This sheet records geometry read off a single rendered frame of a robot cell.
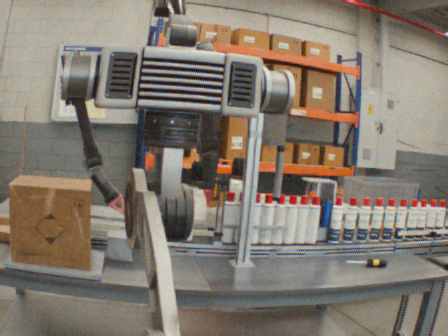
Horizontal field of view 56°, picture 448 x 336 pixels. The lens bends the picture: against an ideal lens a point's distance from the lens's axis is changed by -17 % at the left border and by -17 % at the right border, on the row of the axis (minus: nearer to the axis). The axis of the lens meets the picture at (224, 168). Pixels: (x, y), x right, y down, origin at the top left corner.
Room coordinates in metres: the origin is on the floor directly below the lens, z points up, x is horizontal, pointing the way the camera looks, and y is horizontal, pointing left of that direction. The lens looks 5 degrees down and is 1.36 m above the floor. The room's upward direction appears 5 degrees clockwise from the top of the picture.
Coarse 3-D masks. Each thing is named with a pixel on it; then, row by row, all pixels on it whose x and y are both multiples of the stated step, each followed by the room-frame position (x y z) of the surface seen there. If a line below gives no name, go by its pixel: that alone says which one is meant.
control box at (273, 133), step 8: (264, 120) 1.81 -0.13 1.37; (272, 120) 1.80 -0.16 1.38; (280, 120) 1.87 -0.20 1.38; (264, 128) 1.81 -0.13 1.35; (272, 128) 1.80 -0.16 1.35; (280, 128) 1.88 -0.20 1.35; (264, 136) 1.81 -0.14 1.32; (272, 136) 1.80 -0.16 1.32; (280, 136) 1.89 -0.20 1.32; (264, 144) 1.81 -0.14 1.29; (272, 144) 1.81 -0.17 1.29; (280, 144) 1.89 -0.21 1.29
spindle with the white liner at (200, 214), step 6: (198, 162) 2.18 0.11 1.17; (192, 168) 2.20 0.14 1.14; (198, 168) 2.18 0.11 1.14; (204, 168) 2.18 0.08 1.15; (192, 174) 2.20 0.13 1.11; (198, 174) 2.18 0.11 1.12; (198, 180) 2.18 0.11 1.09; (192, 186) 2.19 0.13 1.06; (198, 192) 2.17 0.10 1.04; (198, 198) 2.17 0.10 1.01; (204, 198) 2.18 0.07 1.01; (198, 204) 2.17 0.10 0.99; (204, 204) 2.19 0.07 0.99; (198, 210) 2.17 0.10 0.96; (204, 210) 2.19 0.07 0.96; (198, 216) 2.17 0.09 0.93; (204, 216) 2.19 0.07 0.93; (198, 222) 2.18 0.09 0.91; (204, 222) 2.20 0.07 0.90
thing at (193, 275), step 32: (0, 256) 1.45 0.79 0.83; (192, 256) 1.87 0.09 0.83; (352, 256) 2.00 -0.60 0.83; (384, 256) 2.00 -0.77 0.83; (416, 256) 2.00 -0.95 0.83; (128, 288) 1.42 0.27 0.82; (192, 288) 1.48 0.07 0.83; (224, 288) 1.51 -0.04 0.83; (256, 288) 1.53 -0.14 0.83; (288, 288) 1.54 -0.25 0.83; (320, 288) 1.55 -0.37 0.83; (352, 288) 1.58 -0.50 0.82
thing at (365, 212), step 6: (366, 198) 2.07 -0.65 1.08; (366, 204) 2.06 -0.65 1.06; (366, 210) 2.06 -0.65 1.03; (360, 216) 2.07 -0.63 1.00; (366, 216) 2.05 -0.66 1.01; (360, 222) 2.07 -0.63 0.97; (366, 222) 2.06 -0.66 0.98; (360, 228) 2.06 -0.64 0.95; (366, 228) 2.06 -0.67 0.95; (360, 234) 2.06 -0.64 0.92; (366, 234) 2.06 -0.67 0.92; (360, 240) 2.06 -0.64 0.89
